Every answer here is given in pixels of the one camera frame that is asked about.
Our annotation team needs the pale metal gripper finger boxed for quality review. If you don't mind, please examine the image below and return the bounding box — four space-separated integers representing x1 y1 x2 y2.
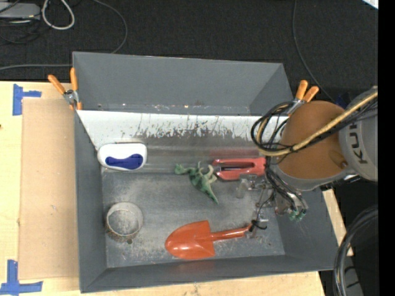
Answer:
236 175 267 200
249 210 270 239

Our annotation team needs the red metal clamp tool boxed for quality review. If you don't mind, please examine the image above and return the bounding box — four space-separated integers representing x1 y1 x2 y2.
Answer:
212 156 267 182

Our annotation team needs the green toy dinosaur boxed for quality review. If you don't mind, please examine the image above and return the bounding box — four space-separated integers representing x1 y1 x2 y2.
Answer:
174 161 220 205

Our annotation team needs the grey metal bin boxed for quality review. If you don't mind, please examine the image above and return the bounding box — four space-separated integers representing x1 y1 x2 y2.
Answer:
71 51 341 294

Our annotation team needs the orange toy shovel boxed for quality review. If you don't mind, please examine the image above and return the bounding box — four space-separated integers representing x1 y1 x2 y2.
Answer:
164 220 254 261

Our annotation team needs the white and blue oval case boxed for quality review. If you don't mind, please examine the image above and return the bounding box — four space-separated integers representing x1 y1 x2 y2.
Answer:
96 142 149 172

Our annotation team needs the brown cardboard board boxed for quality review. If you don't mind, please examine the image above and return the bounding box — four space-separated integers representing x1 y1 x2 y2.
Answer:
17 97 81 281

